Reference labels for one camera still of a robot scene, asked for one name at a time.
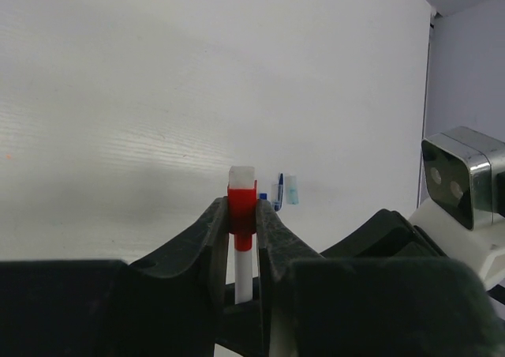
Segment red cap marker top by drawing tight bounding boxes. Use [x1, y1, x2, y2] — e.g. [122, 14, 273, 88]
[227, 166, 257, 304]

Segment right side aluminium rail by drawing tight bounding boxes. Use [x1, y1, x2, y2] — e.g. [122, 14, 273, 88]
[416, 9, 437, 208]

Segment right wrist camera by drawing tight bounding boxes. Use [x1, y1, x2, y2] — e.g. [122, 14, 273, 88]
[406, 126, 505, 291]

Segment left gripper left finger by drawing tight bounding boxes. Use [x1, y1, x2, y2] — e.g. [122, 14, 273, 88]
[1, 198, 228, 356]

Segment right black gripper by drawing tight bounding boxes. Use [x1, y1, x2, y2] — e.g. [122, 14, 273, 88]
[321, 209, 446, 258]

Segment light blue pen cap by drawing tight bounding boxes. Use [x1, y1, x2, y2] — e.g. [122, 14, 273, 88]
[284, 175, 299, 205]

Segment blue clip pen cap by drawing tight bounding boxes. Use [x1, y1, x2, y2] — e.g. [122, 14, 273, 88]
[271, 173, 284, 212]

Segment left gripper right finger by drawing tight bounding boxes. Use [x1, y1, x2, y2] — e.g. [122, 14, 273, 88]
[256, 201, 496, 356]

